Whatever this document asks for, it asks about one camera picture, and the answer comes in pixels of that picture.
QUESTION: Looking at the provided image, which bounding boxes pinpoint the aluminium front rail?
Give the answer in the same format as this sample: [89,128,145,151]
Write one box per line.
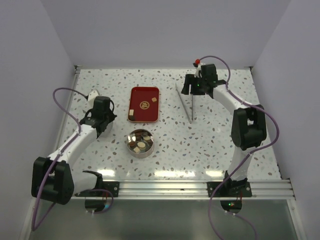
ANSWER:
[102,178,295,200]

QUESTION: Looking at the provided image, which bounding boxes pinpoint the round metal tin lid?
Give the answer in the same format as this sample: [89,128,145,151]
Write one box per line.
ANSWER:
[101,121,114,137]

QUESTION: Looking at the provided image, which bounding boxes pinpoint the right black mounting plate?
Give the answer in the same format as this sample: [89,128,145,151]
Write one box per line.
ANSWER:
[206,180,253,198]

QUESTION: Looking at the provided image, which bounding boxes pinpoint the metal tongs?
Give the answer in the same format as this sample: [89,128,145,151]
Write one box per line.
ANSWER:
[175,82,194,124]

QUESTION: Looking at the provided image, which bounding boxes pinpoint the brown cup chocolate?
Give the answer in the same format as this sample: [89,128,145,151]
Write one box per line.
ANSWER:
[128,141,136,147]

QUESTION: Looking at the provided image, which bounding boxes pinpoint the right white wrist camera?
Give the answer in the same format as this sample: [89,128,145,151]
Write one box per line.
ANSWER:
[194,62,203,78]

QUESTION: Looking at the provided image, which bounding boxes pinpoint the round metal tin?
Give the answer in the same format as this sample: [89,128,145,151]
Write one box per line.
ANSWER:
[126,129,155,159]

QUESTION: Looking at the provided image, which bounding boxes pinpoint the black mounting plate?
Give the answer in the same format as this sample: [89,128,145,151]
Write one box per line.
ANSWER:
[206,180,253,198]
[75,181,120,198]

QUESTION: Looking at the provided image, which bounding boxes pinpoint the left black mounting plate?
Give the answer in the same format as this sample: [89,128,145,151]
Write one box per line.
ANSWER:
[75,181,120,198]

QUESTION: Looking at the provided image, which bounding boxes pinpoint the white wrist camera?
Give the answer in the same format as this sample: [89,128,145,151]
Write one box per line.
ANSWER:
[87,89,100,102]
[194,62,203,78]

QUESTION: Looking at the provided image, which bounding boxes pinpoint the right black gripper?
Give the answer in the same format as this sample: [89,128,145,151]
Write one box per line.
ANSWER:
[181,74,207,96]

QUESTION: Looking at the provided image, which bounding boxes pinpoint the red rectangular tray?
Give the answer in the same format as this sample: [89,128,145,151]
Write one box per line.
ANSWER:
[127,86,160,123]

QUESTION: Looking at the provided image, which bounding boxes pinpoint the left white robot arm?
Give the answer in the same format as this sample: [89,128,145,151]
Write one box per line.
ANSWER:
[31,96,117,205]

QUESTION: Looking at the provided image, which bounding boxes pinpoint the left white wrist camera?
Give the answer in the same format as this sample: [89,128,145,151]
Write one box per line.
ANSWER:
[87,89,100,102]

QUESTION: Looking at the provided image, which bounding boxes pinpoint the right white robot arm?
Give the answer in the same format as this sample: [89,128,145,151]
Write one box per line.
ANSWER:
[180,59,267,197]

